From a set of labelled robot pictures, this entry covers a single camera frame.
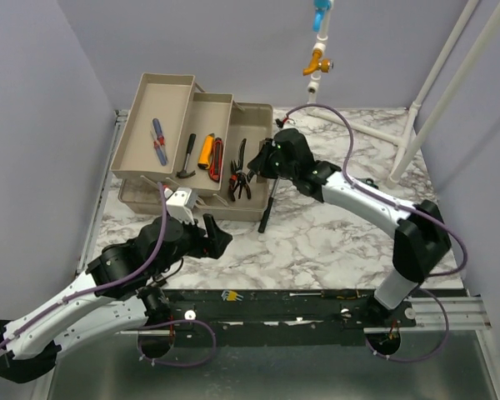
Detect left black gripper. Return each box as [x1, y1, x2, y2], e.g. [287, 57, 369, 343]
[150, 211, 233, 278]

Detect grey black tin snips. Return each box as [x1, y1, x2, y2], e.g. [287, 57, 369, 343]
[230, 138, 253, 183]

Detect orange black needle-nose pliers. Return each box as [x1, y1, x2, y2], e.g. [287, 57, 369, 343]
[228, 171, 252, 202]

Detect black handled claw hammer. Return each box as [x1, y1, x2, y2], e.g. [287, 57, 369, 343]
[257, 178, 280, 233]

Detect small black handled hammer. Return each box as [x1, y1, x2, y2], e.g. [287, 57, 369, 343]
[176, 133, 196, 179]

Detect red black utility knife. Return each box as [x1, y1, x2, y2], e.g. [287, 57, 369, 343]
[208, 137, 223, 183]

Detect orange black utility knife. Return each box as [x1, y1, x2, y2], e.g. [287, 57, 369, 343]
[197, 133, 215, 170]

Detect taupe plastic tool box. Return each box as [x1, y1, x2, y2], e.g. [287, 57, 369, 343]
[111, 73, 273, 222]

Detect small blue clear screwdriver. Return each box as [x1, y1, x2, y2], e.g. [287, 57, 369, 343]
[150, 130, 159, 151]

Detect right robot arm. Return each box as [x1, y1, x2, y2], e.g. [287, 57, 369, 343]
[247, 128, 451, 327]

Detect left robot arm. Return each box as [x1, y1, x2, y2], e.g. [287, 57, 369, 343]
[0, 214, 233, 383]

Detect yellow hex key set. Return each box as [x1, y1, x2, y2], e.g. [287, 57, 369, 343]
[221, 290, 243, 302]

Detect orange brass faucet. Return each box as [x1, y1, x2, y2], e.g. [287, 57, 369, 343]
[302, 48, 334, 76]

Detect long black screwdriver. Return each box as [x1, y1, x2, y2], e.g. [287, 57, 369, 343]
[288, 290, 367, 301]

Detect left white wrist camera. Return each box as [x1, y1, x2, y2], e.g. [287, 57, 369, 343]
[166, 187, 198, 225]

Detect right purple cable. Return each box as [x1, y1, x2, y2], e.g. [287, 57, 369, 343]
[277, 103, 468, 363]

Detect purple cable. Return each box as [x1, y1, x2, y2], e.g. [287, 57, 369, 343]
[0, 182, 218, 374]
[277, 103, 468, 363]

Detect white pvc pipe frame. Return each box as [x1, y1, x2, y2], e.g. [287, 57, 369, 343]
[308, 1, 500, 187]

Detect black mounting rail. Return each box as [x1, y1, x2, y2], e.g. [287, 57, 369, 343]
[140, 289, 416, 348]

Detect blue valve handle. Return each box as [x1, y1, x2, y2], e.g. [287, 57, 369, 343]
[312, 0, 333, 33]

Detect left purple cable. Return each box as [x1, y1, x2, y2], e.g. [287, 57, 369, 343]
[0, 182, 218, 374]

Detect aluminium extrusion frame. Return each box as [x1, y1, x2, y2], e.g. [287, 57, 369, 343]
[28, 110, 128, 400]

